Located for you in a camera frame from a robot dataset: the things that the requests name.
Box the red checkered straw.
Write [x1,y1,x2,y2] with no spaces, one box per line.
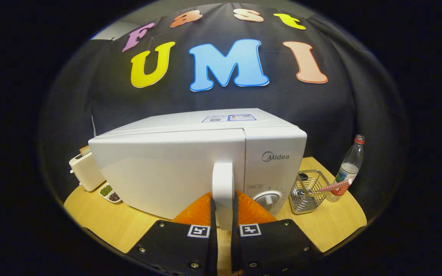
[318,178,353,193]

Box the white divided bean dish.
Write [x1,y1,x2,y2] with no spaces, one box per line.
[98,183,122,204]

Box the clear plastic water bottle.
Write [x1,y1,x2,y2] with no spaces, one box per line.
[327,134,365,202]

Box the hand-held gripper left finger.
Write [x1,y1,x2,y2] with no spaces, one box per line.
[126,192,218,276]

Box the metal wire basket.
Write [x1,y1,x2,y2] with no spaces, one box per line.
[289,170,331,214]

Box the cream pop-up toaster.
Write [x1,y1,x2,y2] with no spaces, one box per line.
[69,146,106,192]

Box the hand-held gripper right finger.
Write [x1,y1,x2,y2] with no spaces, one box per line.
[231,191,323,276]

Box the white toaster oven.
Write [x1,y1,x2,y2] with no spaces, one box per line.
[88,108,308,231]

